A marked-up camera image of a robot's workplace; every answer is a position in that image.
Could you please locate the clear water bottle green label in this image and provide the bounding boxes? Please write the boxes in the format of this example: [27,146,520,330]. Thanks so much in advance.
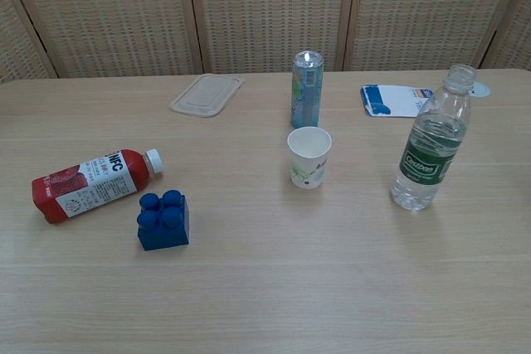
[390,64,476,212]

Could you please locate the white paper cup floral print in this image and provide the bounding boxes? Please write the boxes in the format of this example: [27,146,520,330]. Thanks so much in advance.
[286,126,334,191]

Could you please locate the light blue drink can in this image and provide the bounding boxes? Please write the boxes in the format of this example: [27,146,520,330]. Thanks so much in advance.
[290,50,324,129]

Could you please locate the beige container lid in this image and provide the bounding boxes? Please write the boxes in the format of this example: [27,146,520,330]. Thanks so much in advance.
[171,73,246,119]

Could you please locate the blue toy building block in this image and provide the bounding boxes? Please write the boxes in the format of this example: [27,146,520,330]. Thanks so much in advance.
[135,190,192,252]

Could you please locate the blue white paper packet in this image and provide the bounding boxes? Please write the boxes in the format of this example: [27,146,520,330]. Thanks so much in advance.
[359,84,435,119]

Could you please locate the woven bamboo folding screen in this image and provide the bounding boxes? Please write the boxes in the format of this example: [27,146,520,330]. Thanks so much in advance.
[0,0,531,85]

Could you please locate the red juice bottle white cap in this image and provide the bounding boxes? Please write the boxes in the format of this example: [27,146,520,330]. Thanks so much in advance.
[31,148,165,225]

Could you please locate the white round table grommet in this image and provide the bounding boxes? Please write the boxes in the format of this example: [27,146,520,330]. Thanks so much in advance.
[470,81,492,99]

